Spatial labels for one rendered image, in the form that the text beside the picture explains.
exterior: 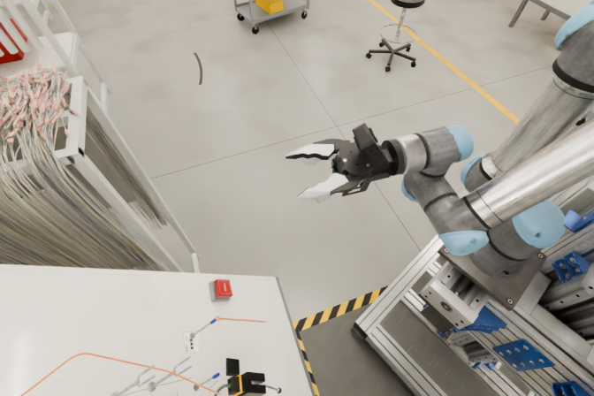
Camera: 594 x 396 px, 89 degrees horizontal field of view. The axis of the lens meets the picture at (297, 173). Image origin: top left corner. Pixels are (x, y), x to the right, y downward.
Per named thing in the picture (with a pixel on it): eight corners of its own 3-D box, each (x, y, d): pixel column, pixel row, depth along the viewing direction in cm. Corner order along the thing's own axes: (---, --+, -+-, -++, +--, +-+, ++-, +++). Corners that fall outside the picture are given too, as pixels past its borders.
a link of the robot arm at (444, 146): (465, 170, 63) (484, 141, 57) (417, 181, 62) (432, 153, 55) (444, 143, 68) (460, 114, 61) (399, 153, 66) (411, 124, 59)
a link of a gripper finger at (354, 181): (334, 202, 53) (371, 178, 56) (336, 199, 52) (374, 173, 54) (318, 182, 55) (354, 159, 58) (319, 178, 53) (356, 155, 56)
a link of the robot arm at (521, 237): (508, 265, 77) (542, 242, 66) (475, 219, 85) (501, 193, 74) (547, 253, 79) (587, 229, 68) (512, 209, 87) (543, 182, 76)
